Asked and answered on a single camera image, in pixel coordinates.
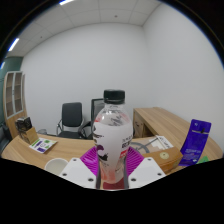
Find wide dark box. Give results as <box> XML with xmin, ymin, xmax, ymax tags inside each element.
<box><xmin>14</xmin><ymin>116</ymin><xmax>33</xmax><ymax>134</ymax></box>

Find ceiling lights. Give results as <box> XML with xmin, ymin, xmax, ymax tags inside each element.
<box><xmin>0</xmin><ymin>0</ymin><xmax>75</xmax><ymax>69</ymax></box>

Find wooden side desk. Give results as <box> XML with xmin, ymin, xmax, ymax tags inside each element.
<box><xmin>132</xmin><ymin>106</ymin><xmax>194</xmax><ymax>139</ymax></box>

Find white booklet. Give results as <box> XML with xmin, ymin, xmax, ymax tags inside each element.
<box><xmin>154</xmin><ymin>134</ymin><xmax>174</xmax><ymax>150</ymax></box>

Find black sofa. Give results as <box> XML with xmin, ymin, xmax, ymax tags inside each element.
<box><xmin>0</xmin><ymin>123</ymin><xmax>11</xmax><ymax>149</ymax></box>

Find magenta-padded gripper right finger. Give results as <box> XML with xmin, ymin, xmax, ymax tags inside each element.
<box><xmin>123</xmin><ymin>146</ymin><xmax>167</xmax><ymax>190</ymax></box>

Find wooden box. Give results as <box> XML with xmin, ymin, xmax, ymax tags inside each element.
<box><xmin>143</xmin><ymin>146</ymin><xmax>184</xmax><ymax>174</ymax></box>

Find white cup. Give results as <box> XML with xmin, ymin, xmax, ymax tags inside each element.
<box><xmin>44</xmin><ymin>157</ymin><xmax>70</xmax><ymax>177</ymax></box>

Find clear black-capped drink bottle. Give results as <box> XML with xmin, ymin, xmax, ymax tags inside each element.
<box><xmin>92</xmin><ymin>89</ymin><xmax>134</xmax><ymax>184</ymax></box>

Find white printed leaflet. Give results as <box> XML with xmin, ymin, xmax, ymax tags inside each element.
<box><xmin>28</xmin><ymin>137</ymin><xmax>58</xmax><ymax>155</ymax></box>

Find black mesh office chair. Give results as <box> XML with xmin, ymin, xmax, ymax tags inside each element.
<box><xmin>79</xmin><ymin>97</ymin><xmax>105</xmax><ymax>140</ymax></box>

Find black padded office chair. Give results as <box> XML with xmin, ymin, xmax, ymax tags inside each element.
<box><xmin>55</xmin><ymin>101</ymin><xmax>88</xmax><ymax>140</ymax></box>

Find wooden shelf unit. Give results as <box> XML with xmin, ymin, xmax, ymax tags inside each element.
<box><xmin>3</xmin><ymin>70</ymin><xmax>28</xmax><ymax>139</ymax></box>

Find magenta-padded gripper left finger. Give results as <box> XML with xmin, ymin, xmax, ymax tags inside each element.
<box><xmin>59</xmin><ymin>146</ymin><xmax>102</xmax><ymax>190</ymax></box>

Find purple standing pouch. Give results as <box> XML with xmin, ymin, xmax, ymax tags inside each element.
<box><xmin>178</xmin><ymin>118</ymin><xmax>212</xmax><ymax>167</ymax></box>

